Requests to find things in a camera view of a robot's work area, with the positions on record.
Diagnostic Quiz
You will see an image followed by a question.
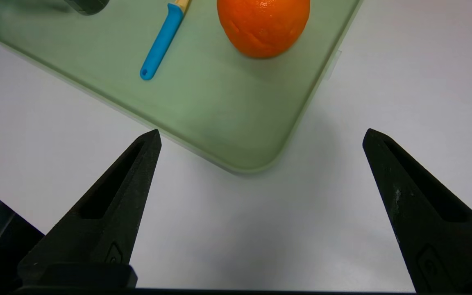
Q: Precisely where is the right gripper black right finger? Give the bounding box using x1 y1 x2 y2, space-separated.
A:
362 129 472 295

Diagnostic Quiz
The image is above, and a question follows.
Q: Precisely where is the light green plastic tray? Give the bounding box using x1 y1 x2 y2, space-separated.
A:
0 0 363 176

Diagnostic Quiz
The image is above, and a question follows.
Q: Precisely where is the orange fruit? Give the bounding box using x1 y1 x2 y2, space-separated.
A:
217 0 311 59

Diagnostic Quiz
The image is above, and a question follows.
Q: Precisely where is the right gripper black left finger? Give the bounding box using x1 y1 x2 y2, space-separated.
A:
17 129 162 289

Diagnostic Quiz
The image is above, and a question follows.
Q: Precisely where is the black cosmetic tube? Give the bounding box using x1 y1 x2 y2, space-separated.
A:
63 0 109 16

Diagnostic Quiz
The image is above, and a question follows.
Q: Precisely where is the yellow spatula with blue handle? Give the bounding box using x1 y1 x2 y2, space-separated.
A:
140 0 191 81

